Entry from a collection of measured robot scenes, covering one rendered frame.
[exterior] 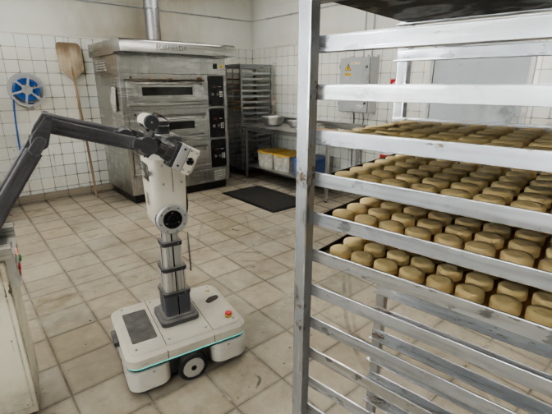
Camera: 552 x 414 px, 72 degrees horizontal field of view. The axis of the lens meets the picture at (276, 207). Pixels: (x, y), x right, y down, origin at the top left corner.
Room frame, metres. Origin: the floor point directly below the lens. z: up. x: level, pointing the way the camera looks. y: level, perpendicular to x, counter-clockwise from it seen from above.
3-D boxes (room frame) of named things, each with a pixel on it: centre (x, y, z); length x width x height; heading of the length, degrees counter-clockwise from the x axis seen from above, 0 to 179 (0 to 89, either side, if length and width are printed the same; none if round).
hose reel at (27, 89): (4.93, 3.10, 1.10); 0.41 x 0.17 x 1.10; 130
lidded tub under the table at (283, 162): (5.90, -0.23, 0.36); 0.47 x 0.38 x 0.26; 130
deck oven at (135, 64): (5.54, 1.53, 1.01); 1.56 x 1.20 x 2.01; 130
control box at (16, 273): (1.53, 1.16, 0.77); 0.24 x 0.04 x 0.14; 32
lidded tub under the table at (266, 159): (6.20, 0.03, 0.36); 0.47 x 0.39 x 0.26; 129
